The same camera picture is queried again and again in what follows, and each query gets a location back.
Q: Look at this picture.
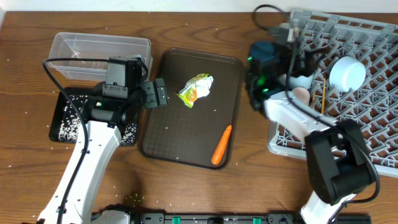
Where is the light blue cup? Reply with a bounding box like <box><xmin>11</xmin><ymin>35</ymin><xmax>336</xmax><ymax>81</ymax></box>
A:
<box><xmin>289</xmin><ymin>75</ymin><xmax>313</xmax><ymax>90</ymax></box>

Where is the pink cup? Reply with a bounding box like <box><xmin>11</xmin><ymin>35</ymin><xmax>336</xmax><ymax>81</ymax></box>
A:
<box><xmin>292</xmin><ymin>87</ymin><xmax>310</xmax><ymax>105</ymax></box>

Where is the light blue rice bowl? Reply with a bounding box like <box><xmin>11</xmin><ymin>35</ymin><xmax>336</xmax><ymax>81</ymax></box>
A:
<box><xmin>329</xmin><ymin>56</ymin><xmax>366</xmax><ymax>92</ymax></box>

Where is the wooden chopstick diagonal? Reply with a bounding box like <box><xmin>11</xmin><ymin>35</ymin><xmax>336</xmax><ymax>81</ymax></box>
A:
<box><xmin>321</xmin><ymin>78</ymin><xmax>326</xmax><ymax>114</ymax></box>

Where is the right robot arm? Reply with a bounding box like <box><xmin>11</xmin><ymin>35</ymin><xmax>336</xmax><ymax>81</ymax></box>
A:
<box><xmin>246</xmin><ymin>41</ymin><xmax>380</xmax><ymax>223</ymax></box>

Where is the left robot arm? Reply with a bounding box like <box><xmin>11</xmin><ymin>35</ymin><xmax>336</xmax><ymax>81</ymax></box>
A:
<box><xmin>37</xmin><ymin>78</ymin><xmax>167</xmax><ymax>223</ymax></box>

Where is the grey dishwasher rack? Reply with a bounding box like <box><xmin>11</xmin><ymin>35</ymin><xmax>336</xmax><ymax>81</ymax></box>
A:
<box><xmin>266</xmin><ymin>9</ymin><xmax>398</xmax><ymax>179</ymax></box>

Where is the brown serving tray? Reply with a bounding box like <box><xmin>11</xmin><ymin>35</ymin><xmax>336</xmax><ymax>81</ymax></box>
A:
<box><xmin>138</xmin><ymin>49</ymin><xmax>244</xmax><ymax>170</ymax></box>

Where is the crumpled green yellow wrapper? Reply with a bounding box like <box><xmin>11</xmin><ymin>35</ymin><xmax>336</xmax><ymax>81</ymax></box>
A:
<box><xmin>177</xmin><ymin>73</ymin><xmax>214</xmax><ymax>108</ymax></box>

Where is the orange carrot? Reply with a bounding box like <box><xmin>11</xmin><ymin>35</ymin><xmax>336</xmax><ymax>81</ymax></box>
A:
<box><xmin>211</xmin><ymin>124</ymin><xmax>232</xmax><ymax>165</ymax></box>

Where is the clear plastic bin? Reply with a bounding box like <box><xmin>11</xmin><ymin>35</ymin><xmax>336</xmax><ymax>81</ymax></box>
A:
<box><xmin>48</xmin><ymin>32</ymin><xmax>153</xmax><ymax>82</ymax></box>

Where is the pile of white rice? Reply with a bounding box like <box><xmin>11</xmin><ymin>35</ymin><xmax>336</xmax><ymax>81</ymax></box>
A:
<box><xmin>55</xmin><ymin>95</ymin><xmax>139</xmax><ymax>146</ymax></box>

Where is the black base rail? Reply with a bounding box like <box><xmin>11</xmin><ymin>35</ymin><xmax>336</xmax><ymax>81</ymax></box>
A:
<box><xmin>93</xmin><ymin>212</ymin><xmax>371</xmax><ymax>224</ymax></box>

